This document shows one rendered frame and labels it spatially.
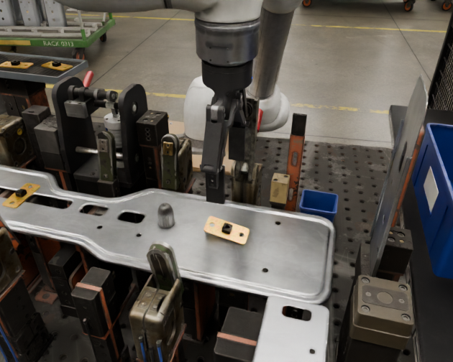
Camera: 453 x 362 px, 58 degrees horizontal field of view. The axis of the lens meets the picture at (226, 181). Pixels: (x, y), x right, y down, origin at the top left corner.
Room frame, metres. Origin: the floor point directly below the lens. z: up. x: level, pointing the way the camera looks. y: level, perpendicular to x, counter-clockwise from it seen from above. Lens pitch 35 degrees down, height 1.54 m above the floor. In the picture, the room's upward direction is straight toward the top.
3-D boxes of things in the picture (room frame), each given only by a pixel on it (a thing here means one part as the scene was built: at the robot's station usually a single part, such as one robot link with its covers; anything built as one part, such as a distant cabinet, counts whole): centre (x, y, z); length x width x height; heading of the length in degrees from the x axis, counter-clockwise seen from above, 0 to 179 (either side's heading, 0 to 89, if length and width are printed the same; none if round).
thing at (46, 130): (0.91, 0.43, 0.89); 0.13 x 0.11 x 0.38; 164
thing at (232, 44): (0.59, 0.00, 1.37); 0.09 x 0.09 x 0.06
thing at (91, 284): (0.47, 0.23, 0.84); 0.11 x 0.08 x 0.29; 164
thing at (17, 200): (0.71, 0.45, 1.01); 0.08 x 0.04 x 0.01; 164
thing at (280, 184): (0.69, -0.11, 0.88); 0.04 x 0.04 x 0.36; 74
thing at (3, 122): (0.91, 0.56, 0.89); 0.13 x 0.11 x 0.38; 164
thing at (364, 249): (0.50, -0.25, 0.85); 0.12 x 0.03 x 0.30; 164
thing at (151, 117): (0.86, 0.17, 0.91); 0.07 x 0.05 x 0.42; 164
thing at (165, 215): (0.62, 0.12, 1.02); 0.03 x 0.03 x 0.07
